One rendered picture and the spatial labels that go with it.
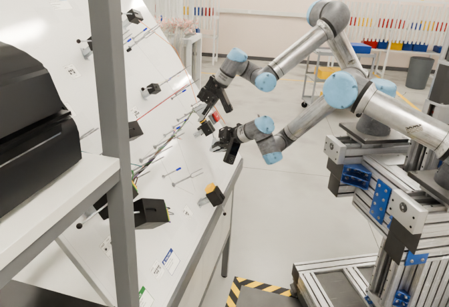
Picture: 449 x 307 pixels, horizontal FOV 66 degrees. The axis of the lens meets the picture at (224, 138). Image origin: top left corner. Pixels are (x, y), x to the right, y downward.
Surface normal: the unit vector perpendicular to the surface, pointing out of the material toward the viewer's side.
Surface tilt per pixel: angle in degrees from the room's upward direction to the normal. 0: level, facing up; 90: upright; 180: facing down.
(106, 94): 90
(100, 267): 54
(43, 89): 72
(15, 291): 0
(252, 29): 90
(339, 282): 0
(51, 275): 0
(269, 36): 90
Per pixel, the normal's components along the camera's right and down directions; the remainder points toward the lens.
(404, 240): -0.98, 0.04
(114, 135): -0.26, 0.37
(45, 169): 0.97, 0.14
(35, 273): 0.05, -0.92
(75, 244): 0.81, -0.42
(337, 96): -0.65, 0.23
